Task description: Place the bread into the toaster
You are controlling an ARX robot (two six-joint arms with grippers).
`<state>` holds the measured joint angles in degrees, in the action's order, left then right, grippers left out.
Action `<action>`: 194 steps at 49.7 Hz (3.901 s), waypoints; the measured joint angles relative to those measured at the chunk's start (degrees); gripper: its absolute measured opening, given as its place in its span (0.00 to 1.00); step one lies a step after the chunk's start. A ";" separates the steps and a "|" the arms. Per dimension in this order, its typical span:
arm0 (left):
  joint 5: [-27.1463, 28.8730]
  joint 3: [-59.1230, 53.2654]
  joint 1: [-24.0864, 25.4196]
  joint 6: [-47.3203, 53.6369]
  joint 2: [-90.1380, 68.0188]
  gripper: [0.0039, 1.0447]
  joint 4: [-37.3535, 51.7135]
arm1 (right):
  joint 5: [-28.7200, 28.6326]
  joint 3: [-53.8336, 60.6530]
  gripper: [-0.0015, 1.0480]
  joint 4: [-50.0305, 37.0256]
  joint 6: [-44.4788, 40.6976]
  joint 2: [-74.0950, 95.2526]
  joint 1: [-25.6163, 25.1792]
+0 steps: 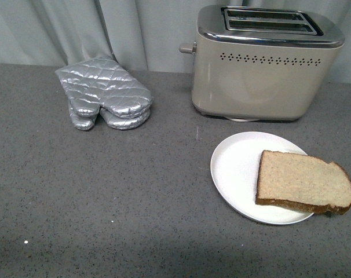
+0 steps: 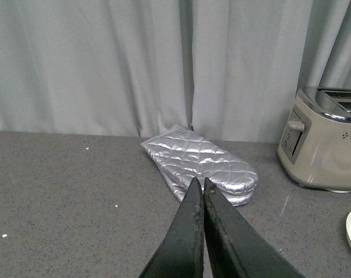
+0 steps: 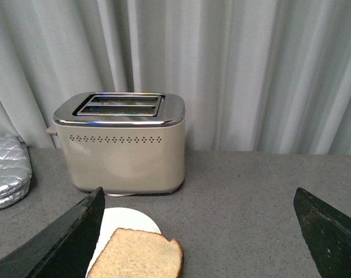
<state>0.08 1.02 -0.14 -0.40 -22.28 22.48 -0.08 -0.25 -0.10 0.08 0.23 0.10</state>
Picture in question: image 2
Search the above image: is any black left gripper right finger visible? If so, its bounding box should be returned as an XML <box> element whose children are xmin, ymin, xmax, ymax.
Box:
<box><xmin>204</xmin><ymin>178</ymin><xmax>303</xmax><ymax>277</ymax></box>

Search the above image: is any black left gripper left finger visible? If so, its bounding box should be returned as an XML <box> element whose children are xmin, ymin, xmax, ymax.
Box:
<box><xmin>140</xmin><ymin>177</ymin><xmax>204</xmax><ymax>277</ymax></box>

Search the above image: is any upper silver quilted oven mitt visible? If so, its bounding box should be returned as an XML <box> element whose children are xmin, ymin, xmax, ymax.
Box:
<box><xmin>141</xmin><ymin>127</ymin><xmax>258</xmax><ymax>197</ymax></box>

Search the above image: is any lower silver quilted oven mitt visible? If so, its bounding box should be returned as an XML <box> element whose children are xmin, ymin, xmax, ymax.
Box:
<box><xmin>158</xmin><ymin>167</ymin><xmax>254</xmax><ymax>207</ymax></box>

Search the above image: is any silver quilted oven mitt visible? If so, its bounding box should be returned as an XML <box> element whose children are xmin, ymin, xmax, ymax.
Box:
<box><xmin>141</xmin><ymin>127</ymin><xmax>258</xmax><ymax>197</ymax></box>
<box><xmin>158</xmin><ymin>167</ymin><xmax>254</xmax><ymax>207</ymax></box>

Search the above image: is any beige chrome toaster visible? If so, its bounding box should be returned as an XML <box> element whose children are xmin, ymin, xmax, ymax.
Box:
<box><xmin>277</xmin><ymin>87</ymin><xmax>351</xmax><ymax>192</ymax></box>

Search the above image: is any grey curtain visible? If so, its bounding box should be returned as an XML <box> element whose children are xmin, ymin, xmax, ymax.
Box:
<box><xmin>0</xmin><ymin>1</ymin><xmax>351</xmax><ymax>142</ymax></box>

